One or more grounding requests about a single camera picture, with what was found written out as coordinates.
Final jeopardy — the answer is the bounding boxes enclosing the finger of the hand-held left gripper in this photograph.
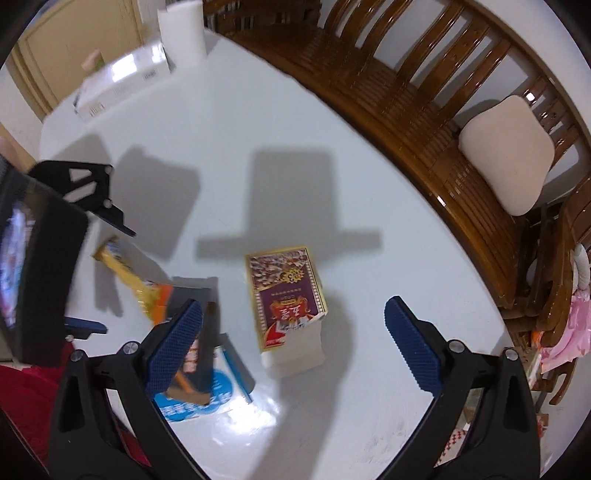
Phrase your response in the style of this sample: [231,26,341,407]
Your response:
[65,316,108,340]
[27,160,137,238]

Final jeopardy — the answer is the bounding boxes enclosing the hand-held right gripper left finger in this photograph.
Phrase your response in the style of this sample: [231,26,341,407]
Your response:
[48,298,206,480]

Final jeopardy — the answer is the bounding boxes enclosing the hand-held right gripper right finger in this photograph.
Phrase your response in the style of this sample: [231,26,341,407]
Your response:
[384,296,541,480]

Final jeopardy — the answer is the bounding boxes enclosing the yellow snack wrapper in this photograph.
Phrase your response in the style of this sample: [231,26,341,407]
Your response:
[93,237,174,324]

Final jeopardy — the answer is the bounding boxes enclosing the blue and white medicine box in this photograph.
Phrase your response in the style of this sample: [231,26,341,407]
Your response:
[151,332,256,424]

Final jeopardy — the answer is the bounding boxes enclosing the black box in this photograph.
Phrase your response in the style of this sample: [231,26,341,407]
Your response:
[0,154,89,367]

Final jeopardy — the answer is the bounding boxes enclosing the dark red patterned cigarette box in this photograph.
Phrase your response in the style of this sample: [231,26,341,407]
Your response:
[245,246,329,380]

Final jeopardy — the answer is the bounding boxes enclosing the long white carton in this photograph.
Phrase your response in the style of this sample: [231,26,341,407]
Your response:
[73,39,174,121]

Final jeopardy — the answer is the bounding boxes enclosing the pink plastic bag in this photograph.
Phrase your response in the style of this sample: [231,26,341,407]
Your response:
[540,286,591,374]

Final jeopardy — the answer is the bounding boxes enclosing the wooden armchair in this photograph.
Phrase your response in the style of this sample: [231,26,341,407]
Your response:
[501,175,591,407]

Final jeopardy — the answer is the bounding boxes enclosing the yellow framed balcony door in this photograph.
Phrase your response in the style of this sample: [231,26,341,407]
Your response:
[7,0,160,123]

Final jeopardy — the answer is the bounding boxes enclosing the white rolled cloth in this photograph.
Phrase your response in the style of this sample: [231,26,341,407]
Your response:
[573,244,591,287]

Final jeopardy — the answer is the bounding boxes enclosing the white paper towel roll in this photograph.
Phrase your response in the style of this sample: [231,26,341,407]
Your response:
[157,0,208,65]

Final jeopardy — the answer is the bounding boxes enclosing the beige cushion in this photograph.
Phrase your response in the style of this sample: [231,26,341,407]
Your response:
[458,95,555,217]

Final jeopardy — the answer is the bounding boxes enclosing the wooden sofa bench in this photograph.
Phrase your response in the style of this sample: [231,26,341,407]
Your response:
[203,0,591,319]

